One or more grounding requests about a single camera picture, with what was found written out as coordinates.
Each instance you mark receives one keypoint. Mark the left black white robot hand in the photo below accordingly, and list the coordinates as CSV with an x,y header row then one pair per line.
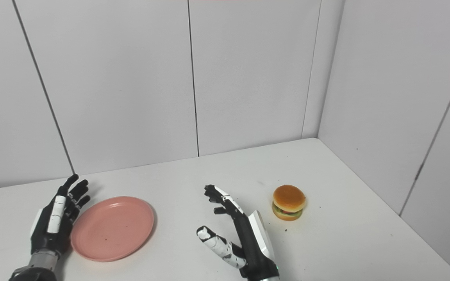
x,y
51,228

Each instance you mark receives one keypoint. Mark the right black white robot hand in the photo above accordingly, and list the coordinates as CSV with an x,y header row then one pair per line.
x,y
248,242

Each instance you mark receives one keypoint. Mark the pink round plate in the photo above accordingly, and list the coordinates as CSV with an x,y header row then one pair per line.
x,y
111,228

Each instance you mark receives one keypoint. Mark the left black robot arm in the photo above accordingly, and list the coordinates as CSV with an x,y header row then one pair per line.
x,y
33,269

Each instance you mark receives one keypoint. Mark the toy hamburger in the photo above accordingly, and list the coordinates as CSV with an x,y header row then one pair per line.
x,y
288,201

